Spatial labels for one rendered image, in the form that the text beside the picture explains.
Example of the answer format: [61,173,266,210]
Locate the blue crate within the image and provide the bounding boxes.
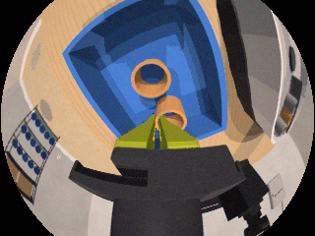
[62,0,227,141]

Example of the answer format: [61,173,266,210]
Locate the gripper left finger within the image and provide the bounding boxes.
[114,114,156,149]

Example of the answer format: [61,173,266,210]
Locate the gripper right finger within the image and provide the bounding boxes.
[159,115,200,149]

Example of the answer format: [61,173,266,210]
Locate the bronze bushing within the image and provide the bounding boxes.
[281,106,294,125]
[131,59,171,97]
[156,95,187,131]

